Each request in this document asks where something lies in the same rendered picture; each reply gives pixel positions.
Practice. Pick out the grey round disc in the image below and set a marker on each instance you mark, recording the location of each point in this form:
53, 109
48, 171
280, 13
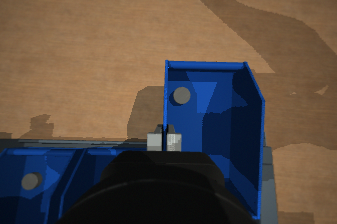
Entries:
181, 95
31, 180

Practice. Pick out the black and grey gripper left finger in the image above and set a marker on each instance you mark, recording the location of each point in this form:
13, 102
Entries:
155, 139

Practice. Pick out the grey metal shelf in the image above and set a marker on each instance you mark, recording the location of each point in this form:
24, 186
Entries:
268, 214

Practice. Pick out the blue bin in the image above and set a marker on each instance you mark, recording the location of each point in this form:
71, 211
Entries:
87, 173
224, 118
39, 205

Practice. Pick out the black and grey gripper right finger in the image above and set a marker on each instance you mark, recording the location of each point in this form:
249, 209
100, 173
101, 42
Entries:
173, 140

